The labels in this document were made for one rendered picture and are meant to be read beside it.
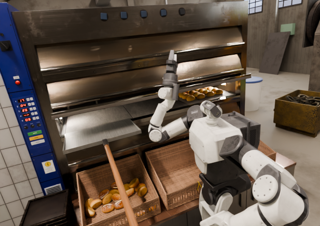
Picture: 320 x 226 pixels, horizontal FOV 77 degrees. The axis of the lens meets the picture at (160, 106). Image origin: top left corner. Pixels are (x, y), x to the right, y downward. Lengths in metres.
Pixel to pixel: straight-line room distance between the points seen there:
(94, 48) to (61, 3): 9.30
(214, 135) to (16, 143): 1.44
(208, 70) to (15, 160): 1.78
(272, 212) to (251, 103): 4.57
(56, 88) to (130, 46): 0.65
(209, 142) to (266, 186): 0.38
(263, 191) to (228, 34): 1.71
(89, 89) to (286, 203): 1.42
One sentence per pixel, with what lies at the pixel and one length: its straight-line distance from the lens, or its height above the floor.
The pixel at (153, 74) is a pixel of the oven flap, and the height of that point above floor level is 1.55.
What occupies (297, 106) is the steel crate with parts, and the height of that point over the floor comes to 0.53.
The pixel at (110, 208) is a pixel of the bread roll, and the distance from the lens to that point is 1.80.
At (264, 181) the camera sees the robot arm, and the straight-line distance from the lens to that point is 0.66.
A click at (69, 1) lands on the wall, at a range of 10.92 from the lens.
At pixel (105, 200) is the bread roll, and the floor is 0.64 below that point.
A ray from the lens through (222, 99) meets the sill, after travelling 2.19.
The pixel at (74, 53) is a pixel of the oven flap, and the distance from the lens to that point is 1.64.
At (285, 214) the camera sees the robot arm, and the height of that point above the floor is 1.38.
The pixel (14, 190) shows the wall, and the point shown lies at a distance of 2.03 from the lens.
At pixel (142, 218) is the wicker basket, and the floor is 0.61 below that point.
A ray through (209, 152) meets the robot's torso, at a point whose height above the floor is 1.32.
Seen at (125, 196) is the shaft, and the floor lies 1.21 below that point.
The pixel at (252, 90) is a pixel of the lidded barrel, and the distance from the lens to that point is 5.03.
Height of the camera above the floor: 1.84
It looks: 18 degrees down
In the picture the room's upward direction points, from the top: 6 degrees counter-clockwise
